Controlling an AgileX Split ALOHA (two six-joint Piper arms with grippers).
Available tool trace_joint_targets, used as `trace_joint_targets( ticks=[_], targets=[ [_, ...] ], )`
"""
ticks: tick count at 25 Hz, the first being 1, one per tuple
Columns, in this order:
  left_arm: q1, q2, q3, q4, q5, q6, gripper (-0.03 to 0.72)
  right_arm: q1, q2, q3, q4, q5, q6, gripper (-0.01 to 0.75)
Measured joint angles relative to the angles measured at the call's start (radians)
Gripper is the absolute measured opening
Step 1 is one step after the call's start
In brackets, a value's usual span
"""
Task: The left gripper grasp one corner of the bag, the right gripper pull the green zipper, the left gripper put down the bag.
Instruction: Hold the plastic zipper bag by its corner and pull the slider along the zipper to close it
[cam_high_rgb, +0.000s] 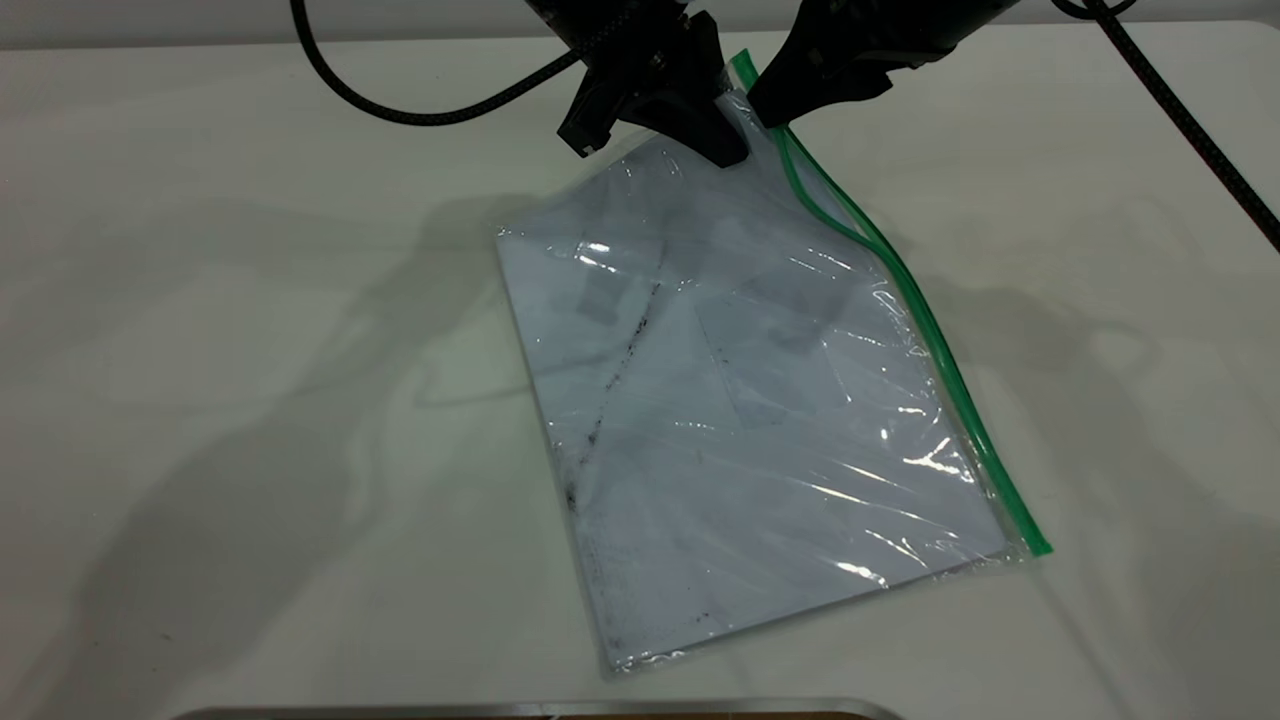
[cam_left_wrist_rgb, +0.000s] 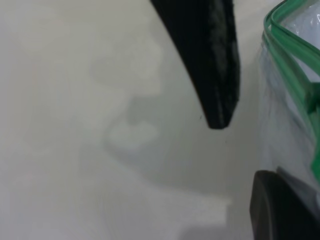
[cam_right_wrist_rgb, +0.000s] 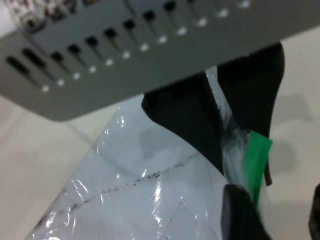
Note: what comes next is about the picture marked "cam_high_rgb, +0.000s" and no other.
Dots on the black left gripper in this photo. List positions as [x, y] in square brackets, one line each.
[640, 40]

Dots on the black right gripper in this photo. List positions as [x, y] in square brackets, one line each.
[900, 25]

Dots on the clear plastic green-zip bag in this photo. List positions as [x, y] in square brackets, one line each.
[760, 400]

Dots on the grey metal rim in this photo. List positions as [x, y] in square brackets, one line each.
[540, 710]

